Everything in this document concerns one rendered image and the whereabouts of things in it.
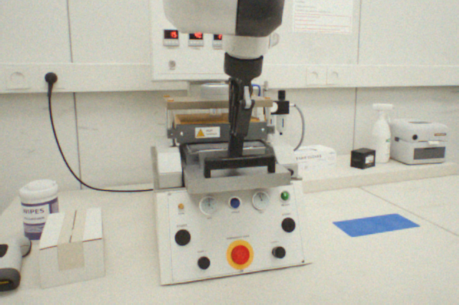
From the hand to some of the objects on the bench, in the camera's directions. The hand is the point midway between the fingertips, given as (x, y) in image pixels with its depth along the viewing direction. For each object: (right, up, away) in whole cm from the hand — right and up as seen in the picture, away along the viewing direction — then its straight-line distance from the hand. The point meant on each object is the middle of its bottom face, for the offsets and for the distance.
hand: (235, 145), depth 77 cm
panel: (+2, -27, -2) cm, 27 cm away
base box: (-4, -24, +25) cm, 35 cm away
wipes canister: (-51, -25, +16) cm, 59 cm away
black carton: (+51, -12, +69) cm, 87 cm away
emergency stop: (+1, -26, -1) cm, 26 cm away
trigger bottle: (+62, -10, +77) cm, 99 cm away
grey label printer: (+77, -10, +82) cm, 113 cm away
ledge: (+48, -16, +74) cm, 90 cm away
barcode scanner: (-49, -28, 0) cm, 56 cm away
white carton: (+27, -12, +68) cm, 74 cm away
